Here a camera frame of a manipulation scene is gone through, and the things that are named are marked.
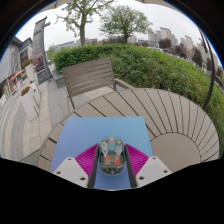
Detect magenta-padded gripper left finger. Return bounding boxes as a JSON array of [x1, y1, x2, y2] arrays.
[[53, 143, 101, 189]]

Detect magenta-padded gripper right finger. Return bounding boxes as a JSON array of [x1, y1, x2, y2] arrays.
[[123, 143, 173, 189]]

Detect teal translucent computer mouse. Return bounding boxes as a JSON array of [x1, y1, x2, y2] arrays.
[[98, 135, 127, 176]]

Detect blue rectangular mouse pad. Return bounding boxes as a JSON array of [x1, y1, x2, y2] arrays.
[[49, 116, 154, 190]]

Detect low white flower planter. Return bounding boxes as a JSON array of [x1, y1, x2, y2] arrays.
[[20, 85, 41, 122]]

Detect brown slatted outdoor chair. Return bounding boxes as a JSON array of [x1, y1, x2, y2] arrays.
[[62, 57, 136, 110]]

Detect tall white flower planter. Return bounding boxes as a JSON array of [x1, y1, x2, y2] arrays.
[[22, 58, 37, 85]]

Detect dark curved parasol pole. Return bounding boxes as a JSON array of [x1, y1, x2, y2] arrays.
[[198, 28, 216, 112]]

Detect grey shopfront building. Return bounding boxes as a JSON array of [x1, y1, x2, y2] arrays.
[[0, 35, 34, 102]]

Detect tall grey sign pillar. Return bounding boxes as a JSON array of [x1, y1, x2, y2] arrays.
[[32, 16, 53, 85]]

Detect distant apartment buildings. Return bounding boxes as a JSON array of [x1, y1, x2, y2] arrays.
[[146, 26, 223, 73]]

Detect thin-crowned tree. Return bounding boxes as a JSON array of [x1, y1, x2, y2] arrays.
[[56, 0, 115, 47]]

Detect round-crowned tree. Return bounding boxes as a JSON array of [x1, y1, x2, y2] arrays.
[[99, 4, 154, 45]]

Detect beige parasol canopy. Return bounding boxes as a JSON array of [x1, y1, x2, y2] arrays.
[[38, 0, 178, 14]]

